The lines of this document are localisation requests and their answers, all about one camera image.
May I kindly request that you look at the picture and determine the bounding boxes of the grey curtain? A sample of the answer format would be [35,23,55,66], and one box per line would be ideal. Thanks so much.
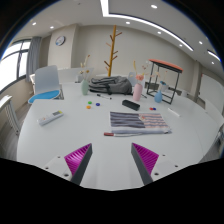
[25,35,43,83]

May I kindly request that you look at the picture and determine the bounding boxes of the ceiling lights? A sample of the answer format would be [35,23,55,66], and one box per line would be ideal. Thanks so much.
[31,0,221,64]

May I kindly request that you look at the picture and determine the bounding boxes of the grey backpack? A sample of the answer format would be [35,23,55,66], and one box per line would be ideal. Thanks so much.
[88,75,134,96]

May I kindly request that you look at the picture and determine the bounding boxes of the white remote control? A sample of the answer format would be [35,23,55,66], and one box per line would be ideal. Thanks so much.
[37,110,65,127]

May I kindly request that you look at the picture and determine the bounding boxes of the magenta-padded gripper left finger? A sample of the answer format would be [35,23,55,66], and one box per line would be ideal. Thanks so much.
[42,143,93,186]

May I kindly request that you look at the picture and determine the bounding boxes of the window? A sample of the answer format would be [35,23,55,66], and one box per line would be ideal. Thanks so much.
[0,39,32,93]

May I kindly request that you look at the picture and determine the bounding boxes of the white wall board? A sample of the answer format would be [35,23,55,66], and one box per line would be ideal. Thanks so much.
[198,73,224,113]

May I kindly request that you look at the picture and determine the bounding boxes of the black marker pen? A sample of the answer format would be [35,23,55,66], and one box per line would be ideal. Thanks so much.
[96,93,113,100]

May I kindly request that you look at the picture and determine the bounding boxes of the grey striped towel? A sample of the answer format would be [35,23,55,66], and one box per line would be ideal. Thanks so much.
[109,111,173,135]

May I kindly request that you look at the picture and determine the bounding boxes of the green vase with dried stems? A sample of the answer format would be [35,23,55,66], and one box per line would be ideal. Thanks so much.
[79,54,92,96]

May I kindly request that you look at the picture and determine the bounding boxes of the round wall clock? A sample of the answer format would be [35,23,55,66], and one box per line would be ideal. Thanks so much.
[54,35,66,47]

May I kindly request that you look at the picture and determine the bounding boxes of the wooden coat rack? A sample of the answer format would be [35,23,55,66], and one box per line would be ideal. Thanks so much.
[103,24,123,78]

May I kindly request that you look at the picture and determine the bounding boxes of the black whiteboard eraser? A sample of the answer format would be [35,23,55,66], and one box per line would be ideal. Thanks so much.
[121,99,141,112]

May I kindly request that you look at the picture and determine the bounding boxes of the white rectangular bar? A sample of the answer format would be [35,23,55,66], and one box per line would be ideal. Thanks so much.
[167,107,181,118]

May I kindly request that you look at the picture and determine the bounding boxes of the white marker with red cap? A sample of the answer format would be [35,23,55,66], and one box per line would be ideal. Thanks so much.
[103,131,135,138]

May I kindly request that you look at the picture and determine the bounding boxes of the blue vase with flowers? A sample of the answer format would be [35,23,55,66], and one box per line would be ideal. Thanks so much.
[154,71,168,104]

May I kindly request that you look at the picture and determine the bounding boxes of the black-framed stool with orange top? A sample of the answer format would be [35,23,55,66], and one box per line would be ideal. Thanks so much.
[145,58,184,105]

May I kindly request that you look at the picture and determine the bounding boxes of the pink vase with flowers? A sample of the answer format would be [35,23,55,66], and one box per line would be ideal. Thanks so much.
[132,60,148,102]

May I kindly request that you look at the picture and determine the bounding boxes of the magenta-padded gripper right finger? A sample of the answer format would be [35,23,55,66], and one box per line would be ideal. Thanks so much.
[130,142,181,186]

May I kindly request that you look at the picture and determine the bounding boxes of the white chair with blue cushion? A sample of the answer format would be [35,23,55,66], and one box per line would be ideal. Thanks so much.
[27,65,64,105]

